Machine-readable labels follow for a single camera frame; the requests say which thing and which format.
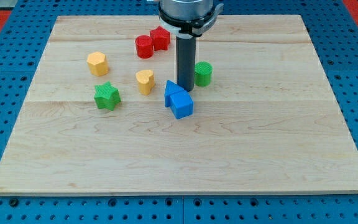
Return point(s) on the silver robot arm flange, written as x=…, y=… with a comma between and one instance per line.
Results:
x=188, y=18

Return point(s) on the blue cube block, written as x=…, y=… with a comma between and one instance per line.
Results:
x=181, y=104

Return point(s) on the blue triangle block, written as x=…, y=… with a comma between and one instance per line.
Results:
x=171, y=88

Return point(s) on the yellow hexagon block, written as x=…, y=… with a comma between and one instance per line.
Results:
x=97, y=64

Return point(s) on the green cylinder block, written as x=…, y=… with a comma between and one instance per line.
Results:
x=203, y=73

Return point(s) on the red star block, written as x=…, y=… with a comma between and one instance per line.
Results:
x=160, y=38

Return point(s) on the blue perforated metal base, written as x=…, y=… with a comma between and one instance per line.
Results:
x=22, y=40

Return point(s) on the yellow heart block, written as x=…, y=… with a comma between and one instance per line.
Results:
x=145, y=80

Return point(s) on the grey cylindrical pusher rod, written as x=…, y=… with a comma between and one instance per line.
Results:
x=185, y=59

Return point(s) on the red cylinder block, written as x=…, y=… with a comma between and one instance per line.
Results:
x=144, y=46

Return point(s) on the green star block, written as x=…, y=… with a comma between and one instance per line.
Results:
x=106, y=96

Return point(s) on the light wooden board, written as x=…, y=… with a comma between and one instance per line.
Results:
x=268, y=124

